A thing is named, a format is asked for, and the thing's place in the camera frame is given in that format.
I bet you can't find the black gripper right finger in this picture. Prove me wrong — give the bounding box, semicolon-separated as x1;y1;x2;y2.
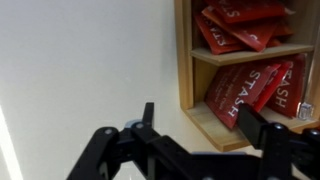
237;103;320;180

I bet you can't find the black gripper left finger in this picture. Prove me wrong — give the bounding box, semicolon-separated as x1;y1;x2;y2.
66;101;195;180

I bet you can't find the wooden tiered snack rack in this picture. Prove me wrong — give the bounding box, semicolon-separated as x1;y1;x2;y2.
173;0;320;153

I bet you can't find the red Stash tea sachet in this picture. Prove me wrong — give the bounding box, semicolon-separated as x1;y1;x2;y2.
194;13;246;56
268;18;295;48
204;0;290;24
266;54;307;118
201;5;278;53
252;60;292;113
204;62;282;130

